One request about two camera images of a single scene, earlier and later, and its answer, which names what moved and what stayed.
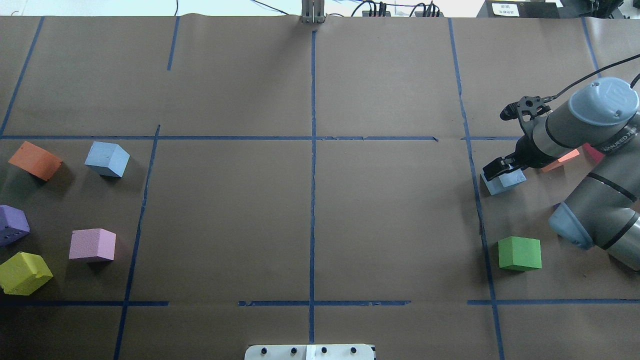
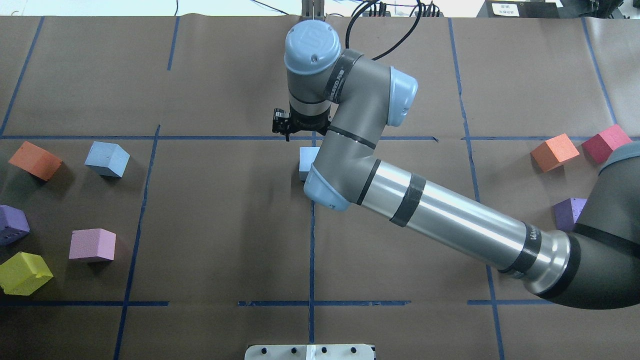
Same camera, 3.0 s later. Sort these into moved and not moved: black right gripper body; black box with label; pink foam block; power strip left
Moved: black right gripper body
Not moved: pink foam block; power strip left; black box with label
